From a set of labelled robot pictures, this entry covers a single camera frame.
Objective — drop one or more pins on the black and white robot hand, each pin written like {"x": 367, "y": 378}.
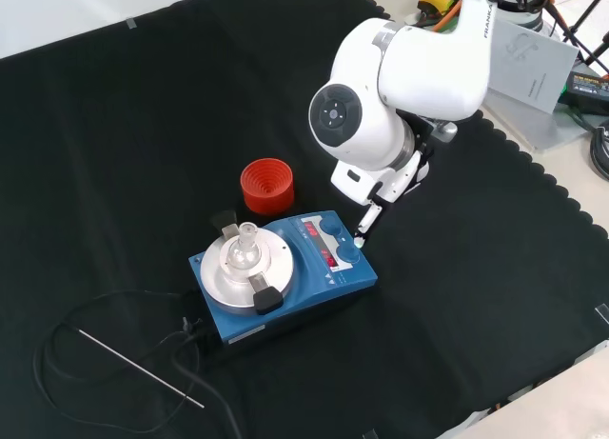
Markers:
{"x": 380, "y": 184}

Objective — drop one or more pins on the heater with blue base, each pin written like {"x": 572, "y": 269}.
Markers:
{"x": 304, "y": 305}

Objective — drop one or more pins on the red ribbed flask holder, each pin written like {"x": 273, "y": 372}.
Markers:
{"x": 266, "y": 191}

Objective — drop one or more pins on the black cloth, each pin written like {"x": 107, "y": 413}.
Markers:
{"x": 476, "y": 267}

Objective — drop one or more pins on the small round-bottom glass flask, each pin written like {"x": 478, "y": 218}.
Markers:
{"x": 243, "y": 253}

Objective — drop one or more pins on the pale board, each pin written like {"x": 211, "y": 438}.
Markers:
{"x": 537, "y": 67}

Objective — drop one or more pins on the black power adapter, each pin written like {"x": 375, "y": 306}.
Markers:
{"x": 590, "y": 89}

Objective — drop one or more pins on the black tripod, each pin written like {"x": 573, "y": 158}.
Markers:
{"x": 587, "y": 53}

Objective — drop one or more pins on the grey tape piece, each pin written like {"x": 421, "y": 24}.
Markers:
{"x": 131, "y": 24}
{"x": 603, "y": 313}

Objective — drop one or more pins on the thin metal probe rod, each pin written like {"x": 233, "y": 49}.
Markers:
{"x": 138, "y": 366}

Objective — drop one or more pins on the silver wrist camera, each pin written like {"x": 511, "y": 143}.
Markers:
{"x": 445, "y": 132}

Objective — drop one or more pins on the grey metal base plate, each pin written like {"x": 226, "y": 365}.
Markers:
{"x": 533, "y": 129}

